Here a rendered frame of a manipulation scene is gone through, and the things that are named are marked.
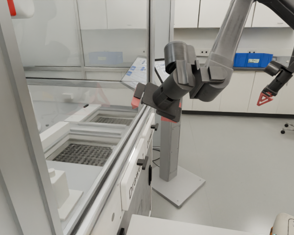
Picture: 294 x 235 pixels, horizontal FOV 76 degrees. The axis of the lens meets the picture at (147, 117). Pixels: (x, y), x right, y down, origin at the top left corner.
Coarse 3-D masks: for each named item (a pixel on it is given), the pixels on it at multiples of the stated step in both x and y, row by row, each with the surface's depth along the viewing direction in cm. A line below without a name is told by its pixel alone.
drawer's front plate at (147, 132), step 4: (152, 116) 104; (148, 120) 99; (152, 120) 101; (148, 124) 94; (148, 128) 90; (144, 132) 86; (148, 132) 91; (152, 132) 105; (144, 136) 84; (148, 136) 92
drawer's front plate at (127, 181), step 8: (144, 144) 81; (136, 152) 70; (144, 152) 83; (136, 160) 67; (128, 168) 61; (136, 168) 68; (128, 176) 58; (120, 184) 55; (128, 184) 58; (128, 192) 58; (128, 200) 59
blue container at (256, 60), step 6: (240, 54) 322; (246, 54) 320; (252, 54) 319; (258, 54) 318; (264, 54) 317; (270, 54) 316; (234, 60) 335; (240, 60) 326; (246, 60) 325; (252, 60) 323; (258, 60) 322; (264, 60) 321; (270, 60) 319; (234, 66) 331; (240, 66) 329; (246, 66) 328; (252, 66) 327; (258, 66) 326; (264, 66) 325
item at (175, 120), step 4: (180, 104) 54; (180, 108) 53; (156, 112) 49; (160, 112) 48; (180, 112) 52; (164, 116) 50; (168, 116) 49; (172, 116) 49; (176, 116) 51; (180, 116) 52; (164, 120) 55; (168, 120) 53; (172, 120) 51; (176, 120) 51
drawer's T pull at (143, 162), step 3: (147, 156) 71; (138, 159) 69; (141, 159) 69; (144, 159) 69; (147, 159) 69; (138, 162) 67; (141, 162) 67; (144, 162) 67; (138, 165) 67; (141, 165) 67; (144, 165) 66; (144, 168) 65
